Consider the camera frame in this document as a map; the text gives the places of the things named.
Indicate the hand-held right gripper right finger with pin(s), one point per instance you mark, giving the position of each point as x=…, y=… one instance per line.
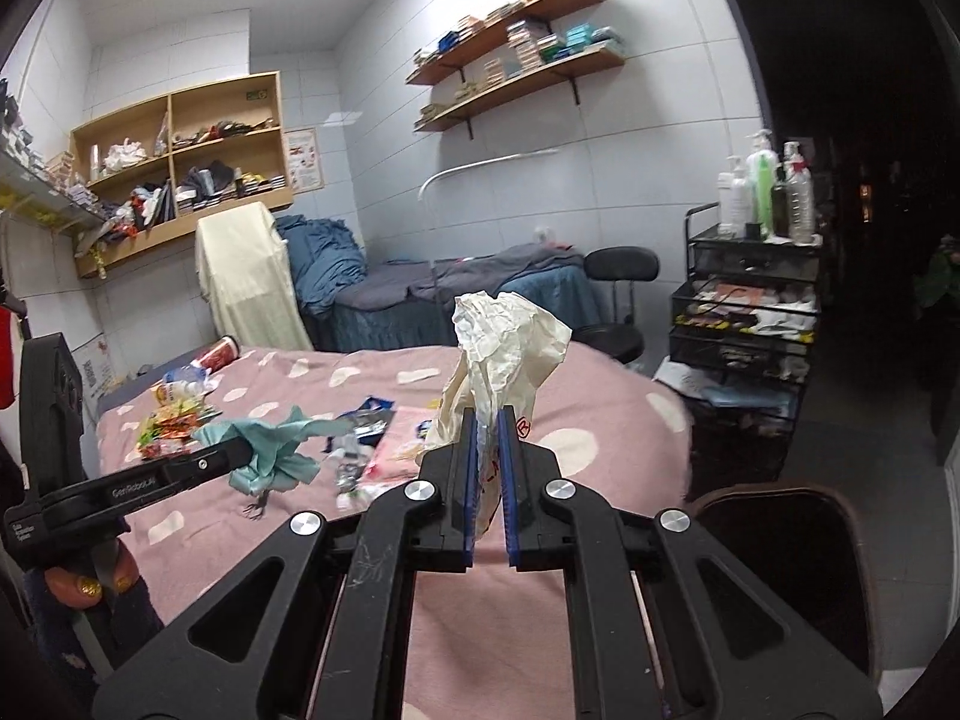
x=508, y=480

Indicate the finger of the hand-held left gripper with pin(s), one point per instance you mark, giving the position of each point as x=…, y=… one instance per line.
x=172, y=474

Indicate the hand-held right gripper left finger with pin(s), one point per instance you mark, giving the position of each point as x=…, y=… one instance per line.
x=471, y=465

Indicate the teal cloth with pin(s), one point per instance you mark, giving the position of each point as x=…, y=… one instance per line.
x=277, y=450

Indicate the cream plastic bag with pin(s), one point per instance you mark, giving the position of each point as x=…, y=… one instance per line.
x=502, y=345

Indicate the black trash bin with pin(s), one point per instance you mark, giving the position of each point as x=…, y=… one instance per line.
x=787, y=540

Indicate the person's left hand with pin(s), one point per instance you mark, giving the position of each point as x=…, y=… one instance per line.
x=84, y=586

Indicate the red white snack packet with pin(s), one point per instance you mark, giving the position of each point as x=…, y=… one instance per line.
x=161, y=451

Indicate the orange snack packet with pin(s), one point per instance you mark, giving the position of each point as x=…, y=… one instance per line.
x=166, y=435

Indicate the yellow green snack packet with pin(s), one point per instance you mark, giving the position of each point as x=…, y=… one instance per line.
x=184, y=414

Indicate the pink flat packet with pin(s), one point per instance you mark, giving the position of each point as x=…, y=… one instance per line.
x=397, y=446

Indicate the yellow label plastic bottle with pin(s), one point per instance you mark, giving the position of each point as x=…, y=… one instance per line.
x=174, y=390

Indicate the blue label plastic bottle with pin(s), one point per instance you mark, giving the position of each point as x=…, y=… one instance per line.
x=193, y=376

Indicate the pink spotted blanket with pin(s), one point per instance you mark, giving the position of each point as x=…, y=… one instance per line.
x=585, y=397

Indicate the dark blue snack packet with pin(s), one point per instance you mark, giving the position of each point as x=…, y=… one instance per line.
x=367, y=420

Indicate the crumpled clear wrapper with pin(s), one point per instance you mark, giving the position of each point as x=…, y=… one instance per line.
x=346, y=476

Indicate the red cylindrical cup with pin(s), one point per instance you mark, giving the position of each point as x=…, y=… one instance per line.
x=221, y=354

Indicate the blue massage bed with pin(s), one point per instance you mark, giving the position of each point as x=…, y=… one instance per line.
x=390, y=326

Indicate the grey blanket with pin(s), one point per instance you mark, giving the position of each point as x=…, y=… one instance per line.
x=480, y=270

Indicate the cream towel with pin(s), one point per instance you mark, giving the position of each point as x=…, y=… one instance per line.
x=244, y=277

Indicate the black round stool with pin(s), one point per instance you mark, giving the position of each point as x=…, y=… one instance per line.
x=619, y=264

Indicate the pile of blue bedding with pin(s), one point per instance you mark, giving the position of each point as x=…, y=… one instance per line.
x=322, y=262

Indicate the black metal trolley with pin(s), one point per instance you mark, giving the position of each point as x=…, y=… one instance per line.
x=750, y=360

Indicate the white curved pole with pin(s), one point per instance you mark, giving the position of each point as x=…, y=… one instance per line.
x=480, y=163

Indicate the white pump bottle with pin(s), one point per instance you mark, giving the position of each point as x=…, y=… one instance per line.
x=733, y=199

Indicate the dark pump bottle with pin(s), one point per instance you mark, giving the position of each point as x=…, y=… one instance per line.
x=780, y=206

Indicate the green pump bottle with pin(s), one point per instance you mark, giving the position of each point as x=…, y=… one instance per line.
x=765, y=187

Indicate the green plant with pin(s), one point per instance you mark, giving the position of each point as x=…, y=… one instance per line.
x=937, y=274

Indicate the metal wall rack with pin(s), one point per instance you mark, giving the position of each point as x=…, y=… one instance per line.
x=45, y=195

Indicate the wooden wall cabinet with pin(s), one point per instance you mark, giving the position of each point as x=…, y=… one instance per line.
x=180, y=206

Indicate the wall poster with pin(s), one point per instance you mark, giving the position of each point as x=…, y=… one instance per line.
x=304, y=160

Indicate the wooden wall shelf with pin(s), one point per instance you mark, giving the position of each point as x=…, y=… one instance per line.
x=525, y=82
x=510, y=22

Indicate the wall shelves with boxes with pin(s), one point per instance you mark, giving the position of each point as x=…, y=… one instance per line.
x=529, y=41

